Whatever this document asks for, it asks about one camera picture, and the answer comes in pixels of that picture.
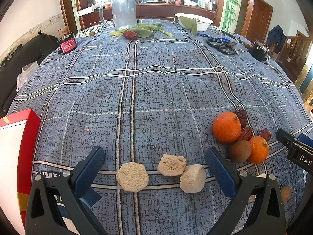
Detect blue plaid tablecloth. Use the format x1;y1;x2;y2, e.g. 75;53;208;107
9;20;312;234

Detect beige cake block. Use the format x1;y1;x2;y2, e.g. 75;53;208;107
257;172;267;178

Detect red label black jar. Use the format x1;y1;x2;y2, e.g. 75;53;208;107
57;32;77;54

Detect round beige cake piece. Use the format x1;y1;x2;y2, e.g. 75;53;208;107
116;162;149;192

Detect wooden window counter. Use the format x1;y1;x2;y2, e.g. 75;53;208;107
79;3;216;29

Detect small brown kiwi fruit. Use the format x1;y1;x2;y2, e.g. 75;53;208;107
281;186;291;203

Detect black scissors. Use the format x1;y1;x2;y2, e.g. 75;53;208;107
206;39;236;55

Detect blue pen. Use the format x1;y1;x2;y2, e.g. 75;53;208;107
197;33;231;43

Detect white bowl with greens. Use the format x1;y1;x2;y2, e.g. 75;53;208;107
175;13;214;36

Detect dark jacket on railing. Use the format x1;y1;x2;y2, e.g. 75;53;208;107
266;25;286;54

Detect small orange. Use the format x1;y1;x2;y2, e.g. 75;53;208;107
248;136;269;164

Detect clear plastic bag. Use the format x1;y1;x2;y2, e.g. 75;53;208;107
16;61;39;92

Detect large orange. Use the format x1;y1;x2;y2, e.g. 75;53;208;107
212;112;241;143

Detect black sofa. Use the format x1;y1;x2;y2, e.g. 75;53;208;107
0;33;58;117

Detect black cup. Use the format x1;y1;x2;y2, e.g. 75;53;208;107
248;40;270;64

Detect clear glass pitcher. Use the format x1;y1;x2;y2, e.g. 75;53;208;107
99;0;137;30

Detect red date by leaves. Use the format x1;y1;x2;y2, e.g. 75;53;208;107
123;30;139;40

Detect wooden stair railing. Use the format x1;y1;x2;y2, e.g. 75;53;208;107
269;31;312;83

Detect crumbly beige cake piece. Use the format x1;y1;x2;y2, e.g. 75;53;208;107
156;154;186;176

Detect green vegetable leaves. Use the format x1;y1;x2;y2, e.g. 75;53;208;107
110;23;174;38

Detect red shallow box tray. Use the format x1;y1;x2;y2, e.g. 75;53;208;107
1;109;40;234

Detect red date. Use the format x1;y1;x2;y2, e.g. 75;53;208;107
123;30;139;40
238;127;254;142
259;129;272;142
234;108;247;128

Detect wooden door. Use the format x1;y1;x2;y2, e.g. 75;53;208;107
246;0;273;43

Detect white round plate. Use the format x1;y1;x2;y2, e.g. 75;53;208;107
75;24;103;38

